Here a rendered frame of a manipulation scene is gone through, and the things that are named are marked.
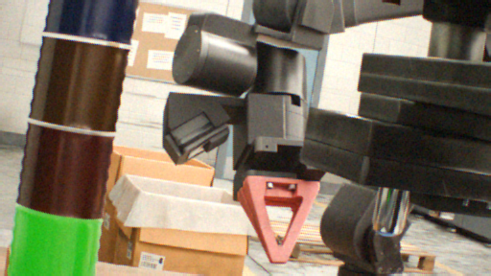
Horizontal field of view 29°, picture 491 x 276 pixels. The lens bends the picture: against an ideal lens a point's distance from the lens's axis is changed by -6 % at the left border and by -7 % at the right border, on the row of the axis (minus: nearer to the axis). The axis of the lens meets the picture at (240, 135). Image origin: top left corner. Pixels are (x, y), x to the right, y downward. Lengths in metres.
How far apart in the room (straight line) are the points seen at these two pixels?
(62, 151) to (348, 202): 0.68
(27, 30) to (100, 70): 11.00
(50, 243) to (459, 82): 0.25
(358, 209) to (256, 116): 0.17
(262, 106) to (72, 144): 0.54
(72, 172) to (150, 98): 11.14
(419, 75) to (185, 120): 0.37
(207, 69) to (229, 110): 0.05
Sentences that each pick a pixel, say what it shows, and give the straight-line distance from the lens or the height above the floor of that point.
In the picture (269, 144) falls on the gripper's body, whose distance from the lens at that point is 0.88.
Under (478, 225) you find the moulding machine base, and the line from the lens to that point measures 9.85.
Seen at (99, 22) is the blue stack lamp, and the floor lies 1.16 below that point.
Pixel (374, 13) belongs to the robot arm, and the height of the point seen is 1.24.
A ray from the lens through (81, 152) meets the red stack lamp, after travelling 0.39.
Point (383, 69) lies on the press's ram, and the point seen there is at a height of 1.17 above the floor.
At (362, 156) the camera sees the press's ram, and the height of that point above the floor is 1.12.
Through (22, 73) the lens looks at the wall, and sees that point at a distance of 11.39.
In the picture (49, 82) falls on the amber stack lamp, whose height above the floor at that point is 1.14.
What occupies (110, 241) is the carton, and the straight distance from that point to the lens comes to 4.72.
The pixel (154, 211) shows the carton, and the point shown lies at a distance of 4.09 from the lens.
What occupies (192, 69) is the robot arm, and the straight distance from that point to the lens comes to 0.90.
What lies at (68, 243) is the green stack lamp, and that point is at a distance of 0.39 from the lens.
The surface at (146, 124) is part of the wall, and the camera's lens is 11.53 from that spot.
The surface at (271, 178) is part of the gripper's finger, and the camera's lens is 0.90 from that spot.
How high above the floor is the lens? 1.15
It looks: 3 degrees down
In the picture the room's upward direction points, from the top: 10 degrees clockwise
